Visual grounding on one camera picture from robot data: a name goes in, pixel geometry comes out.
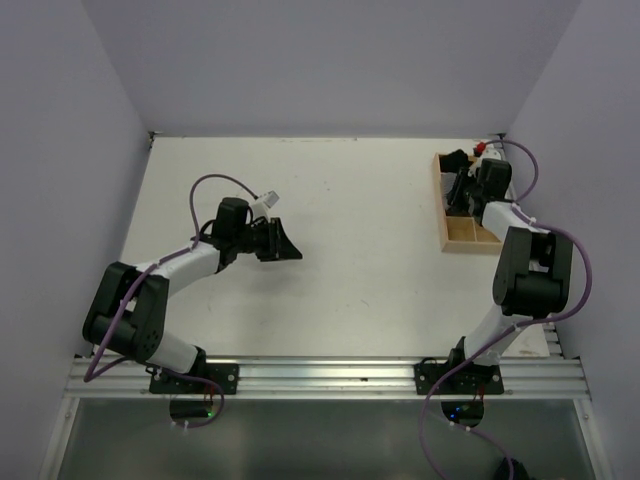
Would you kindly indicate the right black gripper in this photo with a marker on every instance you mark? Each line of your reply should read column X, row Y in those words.
column 463, row 178

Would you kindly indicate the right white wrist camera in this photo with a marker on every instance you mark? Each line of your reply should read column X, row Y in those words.
column 491, row 152

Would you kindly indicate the aluminium rail frame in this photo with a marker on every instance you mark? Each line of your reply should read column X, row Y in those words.
column 350, row 378

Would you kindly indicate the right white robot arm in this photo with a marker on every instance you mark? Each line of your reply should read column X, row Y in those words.
column 532, row 278

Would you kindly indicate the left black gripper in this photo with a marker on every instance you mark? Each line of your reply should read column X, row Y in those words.
column 278, row 246

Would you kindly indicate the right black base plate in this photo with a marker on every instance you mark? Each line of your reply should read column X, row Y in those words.
column 472, row 379

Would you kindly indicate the grey striped underwear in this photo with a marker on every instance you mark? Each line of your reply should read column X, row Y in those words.
column 447, row 181

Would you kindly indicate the black rolled cloth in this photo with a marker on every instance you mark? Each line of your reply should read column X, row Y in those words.
column 454, row 161

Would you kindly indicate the black object bottom edge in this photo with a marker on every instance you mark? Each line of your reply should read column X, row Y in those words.
column 511, row 470

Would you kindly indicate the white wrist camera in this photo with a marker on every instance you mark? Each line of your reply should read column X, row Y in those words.
column 491, row 152
column 263, row 204

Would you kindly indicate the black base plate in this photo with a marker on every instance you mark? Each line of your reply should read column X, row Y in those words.
column 472, row 379
column 208, row 378

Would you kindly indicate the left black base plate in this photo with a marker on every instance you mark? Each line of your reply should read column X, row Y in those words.
column 208, row 378

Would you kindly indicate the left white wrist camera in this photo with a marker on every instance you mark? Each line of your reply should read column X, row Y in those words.
column 263, row 204

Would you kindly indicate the wooden compartment tray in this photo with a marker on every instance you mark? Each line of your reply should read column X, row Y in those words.
column 459, row 235

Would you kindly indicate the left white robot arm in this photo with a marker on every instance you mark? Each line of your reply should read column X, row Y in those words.
column 127, row 315

